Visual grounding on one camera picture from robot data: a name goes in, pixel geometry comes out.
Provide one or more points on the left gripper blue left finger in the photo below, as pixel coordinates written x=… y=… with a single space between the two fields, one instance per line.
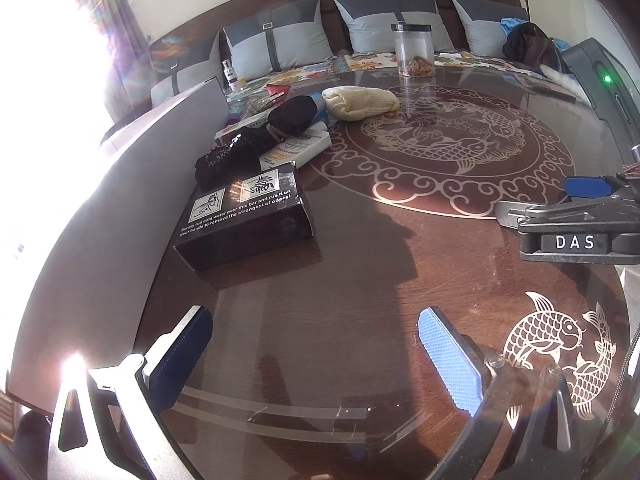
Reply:
x=172 y=358

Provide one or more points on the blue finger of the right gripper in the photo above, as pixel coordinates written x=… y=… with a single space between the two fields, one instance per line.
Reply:
x=590 y=187
x=584 y=216

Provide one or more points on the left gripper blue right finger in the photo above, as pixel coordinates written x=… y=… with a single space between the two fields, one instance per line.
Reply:
x=460 y=368

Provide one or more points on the black printed cardboard box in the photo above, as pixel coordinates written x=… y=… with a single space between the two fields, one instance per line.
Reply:
x=243 y=219

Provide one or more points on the cream knitted cloth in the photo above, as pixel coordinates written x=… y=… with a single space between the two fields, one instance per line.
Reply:
x=352 y=104

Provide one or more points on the black lace cloth bundle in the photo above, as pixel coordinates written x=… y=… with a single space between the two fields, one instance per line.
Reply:
x=226 y=164

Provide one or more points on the dark glitter cloth roll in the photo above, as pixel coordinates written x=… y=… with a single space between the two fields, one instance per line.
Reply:
x=292 y=118

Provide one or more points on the red foil pouch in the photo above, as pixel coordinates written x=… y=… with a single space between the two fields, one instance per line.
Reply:
x=278 y=91

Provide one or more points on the purple toy wand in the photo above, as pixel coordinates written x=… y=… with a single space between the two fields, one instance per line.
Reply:
x=234 y=118

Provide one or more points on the blue white toothpaste box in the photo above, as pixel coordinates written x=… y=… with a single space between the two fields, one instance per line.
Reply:
x=225 y=135

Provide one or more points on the white cardboard sorting box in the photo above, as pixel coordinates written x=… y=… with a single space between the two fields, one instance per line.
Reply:
x=92 y=289

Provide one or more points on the white cat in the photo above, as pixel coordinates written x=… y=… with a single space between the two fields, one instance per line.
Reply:
x=566 y=81

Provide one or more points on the grey cushion far right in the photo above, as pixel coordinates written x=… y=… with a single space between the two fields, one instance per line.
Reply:
x=481 y=22

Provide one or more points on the grey cushion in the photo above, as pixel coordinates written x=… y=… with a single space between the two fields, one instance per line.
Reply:
x=481 y=22
x=198 y=63
x=370 y=23
x=277 y=39

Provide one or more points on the clear plastic jar black lid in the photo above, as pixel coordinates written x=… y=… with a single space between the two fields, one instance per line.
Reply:
x=414 y=50

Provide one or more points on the grey curtain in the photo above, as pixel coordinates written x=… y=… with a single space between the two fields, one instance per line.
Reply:
x=129 y=78

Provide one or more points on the white pump bottle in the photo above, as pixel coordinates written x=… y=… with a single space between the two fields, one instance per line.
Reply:
x=230 y=74

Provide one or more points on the grey cushion far left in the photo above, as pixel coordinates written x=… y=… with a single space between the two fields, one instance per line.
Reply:
x=198 y=63

